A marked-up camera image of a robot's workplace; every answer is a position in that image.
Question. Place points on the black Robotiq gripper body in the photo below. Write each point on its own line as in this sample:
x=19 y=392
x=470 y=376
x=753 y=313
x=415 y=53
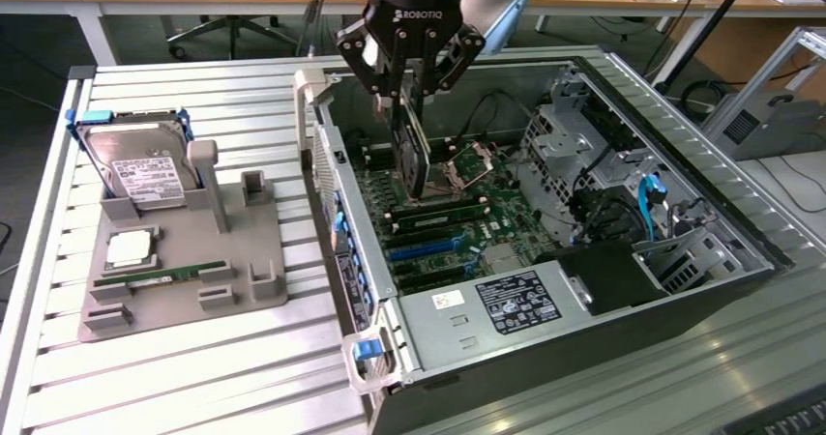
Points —
x=412 y=0

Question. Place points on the Nvidia Quadro graphics card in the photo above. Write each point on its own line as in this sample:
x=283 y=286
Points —
x=412 y=154

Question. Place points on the black office chair base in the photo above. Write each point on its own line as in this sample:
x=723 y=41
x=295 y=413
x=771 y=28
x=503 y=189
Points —
x=232 y=29

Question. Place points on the metal socket cover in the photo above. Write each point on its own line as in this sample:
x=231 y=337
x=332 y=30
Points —
x=474 y=162

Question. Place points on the perforated metal disk bay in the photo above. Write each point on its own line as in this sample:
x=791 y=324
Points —
x=562 y=140

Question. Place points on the CPU socket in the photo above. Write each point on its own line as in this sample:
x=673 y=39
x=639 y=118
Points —
x=448 y=183

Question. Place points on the green motherboard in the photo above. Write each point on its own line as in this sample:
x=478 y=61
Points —
x=503 y=212

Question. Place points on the RAM stick with black label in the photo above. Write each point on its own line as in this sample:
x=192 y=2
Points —
x=439 y=215

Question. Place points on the black stand pole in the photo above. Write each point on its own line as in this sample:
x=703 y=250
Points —
x=703 y=29

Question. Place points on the long black expansion slot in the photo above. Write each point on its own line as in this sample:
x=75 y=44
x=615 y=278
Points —
x=432 y=284
x=419 y=238
x=428 y=271

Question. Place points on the hard disk in blue carrier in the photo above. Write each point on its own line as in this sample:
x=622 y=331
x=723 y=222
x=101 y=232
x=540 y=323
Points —
x=129 y=145

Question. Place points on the blue expansion slot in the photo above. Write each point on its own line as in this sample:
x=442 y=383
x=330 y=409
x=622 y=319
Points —
x=422 y=250

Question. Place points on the silver chipset heat sink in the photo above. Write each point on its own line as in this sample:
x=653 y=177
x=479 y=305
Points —
x=503 y=257

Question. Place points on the grey tower computer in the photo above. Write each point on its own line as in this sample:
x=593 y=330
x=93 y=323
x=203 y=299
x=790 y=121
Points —
x=761 y=121

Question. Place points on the black plastic shroud box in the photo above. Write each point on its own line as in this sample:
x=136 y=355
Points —
x=606 y=275

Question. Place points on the silver CPU chip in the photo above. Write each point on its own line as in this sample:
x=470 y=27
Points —
x=129 y=251

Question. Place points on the green RAM stick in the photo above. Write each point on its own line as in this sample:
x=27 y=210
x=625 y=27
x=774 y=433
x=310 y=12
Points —
x=164 y=276

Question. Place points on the slanted metal disk bay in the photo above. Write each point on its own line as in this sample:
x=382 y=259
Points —
x=690 y=261

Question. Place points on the grey power supply unit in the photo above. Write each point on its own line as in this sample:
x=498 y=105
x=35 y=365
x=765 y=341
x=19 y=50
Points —
x=451 y=324

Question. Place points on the grey plastic parts rack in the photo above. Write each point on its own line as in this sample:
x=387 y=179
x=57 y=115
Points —
x=180 y=299

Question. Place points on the blue case latch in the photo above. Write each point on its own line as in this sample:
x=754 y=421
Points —
x=366 y=350

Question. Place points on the open black PC case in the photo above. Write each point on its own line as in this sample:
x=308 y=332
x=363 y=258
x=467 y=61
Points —
x=581 y=357

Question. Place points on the black keyboard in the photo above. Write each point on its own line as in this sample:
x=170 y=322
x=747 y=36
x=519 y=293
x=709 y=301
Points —
x=787 y=420

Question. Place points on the aluminium profile frame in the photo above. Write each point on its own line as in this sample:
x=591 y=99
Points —
x=781 y=53

